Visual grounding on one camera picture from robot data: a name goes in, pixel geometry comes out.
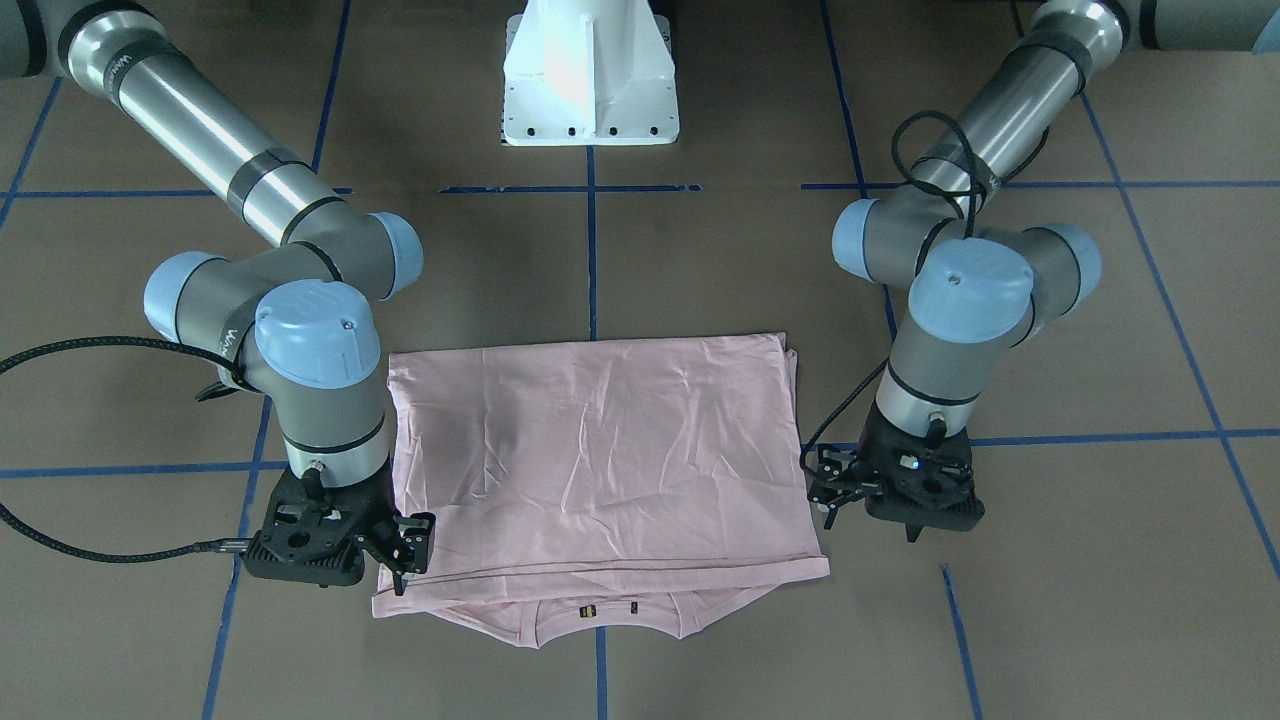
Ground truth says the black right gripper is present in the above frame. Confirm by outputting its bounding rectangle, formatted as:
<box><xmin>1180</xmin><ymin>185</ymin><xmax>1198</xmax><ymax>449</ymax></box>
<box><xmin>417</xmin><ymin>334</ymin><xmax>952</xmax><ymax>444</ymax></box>
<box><xmin>243</xmin><ymin>468</ymin><xmax>436</xmax><ymax>597</ymax></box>

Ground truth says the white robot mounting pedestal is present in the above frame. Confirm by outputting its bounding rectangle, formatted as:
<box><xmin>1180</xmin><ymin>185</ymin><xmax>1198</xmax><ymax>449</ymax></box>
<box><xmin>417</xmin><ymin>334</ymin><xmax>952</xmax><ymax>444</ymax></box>
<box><xmin>500</xmin><ymin>1</ymin><xmax>681</xmax><ymax>147</ymax></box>

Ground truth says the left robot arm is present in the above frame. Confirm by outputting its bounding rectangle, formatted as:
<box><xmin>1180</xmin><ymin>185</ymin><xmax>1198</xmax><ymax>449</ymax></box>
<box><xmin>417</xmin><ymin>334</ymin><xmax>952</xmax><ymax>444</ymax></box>
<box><xmin>803</xmin><ymin>1</ymin><xmax>1277</xmax><ymax>541</ymax></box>

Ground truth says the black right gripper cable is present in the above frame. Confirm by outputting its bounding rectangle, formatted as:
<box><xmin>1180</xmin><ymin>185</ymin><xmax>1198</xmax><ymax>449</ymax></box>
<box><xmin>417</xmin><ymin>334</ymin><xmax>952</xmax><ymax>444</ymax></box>
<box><xmin>0</xmin><ymin>336</ymin><xmax>253</xmax><ymax>562</ymax></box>

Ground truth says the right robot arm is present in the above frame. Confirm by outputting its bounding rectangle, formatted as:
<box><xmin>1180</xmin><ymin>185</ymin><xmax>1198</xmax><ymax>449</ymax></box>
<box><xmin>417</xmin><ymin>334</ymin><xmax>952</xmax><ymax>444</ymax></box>
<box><xmin>3</xmin><ymin>1</ymin><xmax>435</xmax><ymax>594</ymax></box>

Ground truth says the pink Snoopy t-shirt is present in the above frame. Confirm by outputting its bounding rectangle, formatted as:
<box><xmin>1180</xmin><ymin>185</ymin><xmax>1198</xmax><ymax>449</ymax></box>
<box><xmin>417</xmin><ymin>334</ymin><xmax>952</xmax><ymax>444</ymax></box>
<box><xmin>371</xmin><ymin>333</ymin><xmax>829</xmax><ymax>648</ymax></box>

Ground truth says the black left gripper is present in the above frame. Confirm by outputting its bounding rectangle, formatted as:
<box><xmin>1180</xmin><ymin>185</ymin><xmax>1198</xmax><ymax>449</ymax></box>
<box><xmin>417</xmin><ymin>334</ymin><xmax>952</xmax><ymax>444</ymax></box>
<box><xmin>805</xmin><ymin>404</ymin><xmax>986</xmax><ymax>544</ymax></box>

